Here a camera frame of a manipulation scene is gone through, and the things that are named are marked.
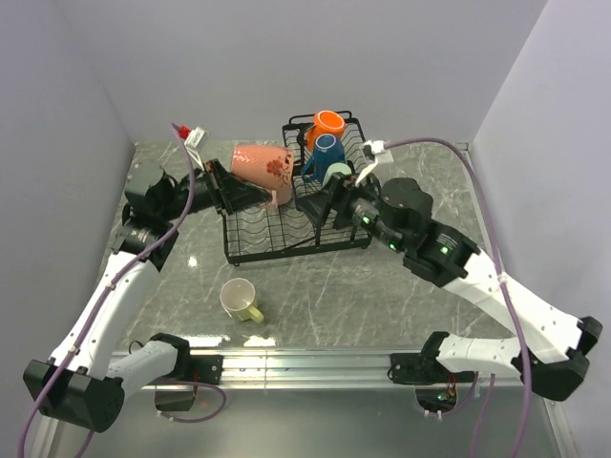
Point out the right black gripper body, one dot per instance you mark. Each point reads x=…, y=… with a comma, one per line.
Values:
x=365, y=211

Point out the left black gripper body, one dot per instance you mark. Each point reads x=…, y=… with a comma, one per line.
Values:
x=204, y=194

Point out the green cup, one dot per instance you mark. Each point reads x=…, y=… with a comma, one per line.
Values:
x=336, y=168

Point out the coral pink mug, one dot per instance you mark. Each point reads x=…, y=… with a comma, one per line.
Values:
x=268, y=166

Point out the blue mug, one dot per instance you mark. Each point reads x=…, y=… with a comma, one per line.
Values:
x=327, y=150

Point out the orange mug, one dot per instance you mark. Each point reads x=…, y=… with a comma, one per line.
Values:
x=324, y=122

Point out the light pink mug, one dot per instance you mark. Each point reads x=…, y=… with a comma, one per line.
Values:
x=272, y=201

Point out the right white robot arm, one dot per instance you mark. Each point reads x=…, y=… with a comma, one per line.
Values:
x=548, y=349

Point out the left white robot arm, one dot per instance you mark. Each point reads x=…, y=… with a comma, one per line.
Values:
x=80, y=384

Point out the yellow mug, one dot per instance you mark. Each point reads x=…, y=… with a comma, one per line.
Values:
x=239, y=300

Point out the black wire dish rack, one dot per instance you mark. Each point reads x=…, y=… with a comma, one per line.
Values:
x=259, y=234

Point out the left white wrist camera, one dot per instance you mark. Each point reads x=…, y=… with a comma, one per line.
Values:
x=194, y=139

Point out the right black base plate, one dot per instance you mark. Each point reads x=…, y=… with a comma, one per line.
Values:
x=414, y=369

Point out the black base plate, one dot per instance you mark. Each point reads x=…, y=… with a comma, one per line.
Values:
x=414, y=369
x=206, y=368

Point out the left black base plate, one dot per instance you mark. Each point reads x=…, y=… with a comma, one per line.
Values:
x=206, y=368

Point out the aluminium mounting rail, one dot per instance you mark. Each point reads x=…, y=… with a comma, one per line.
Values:
x=316, y=368

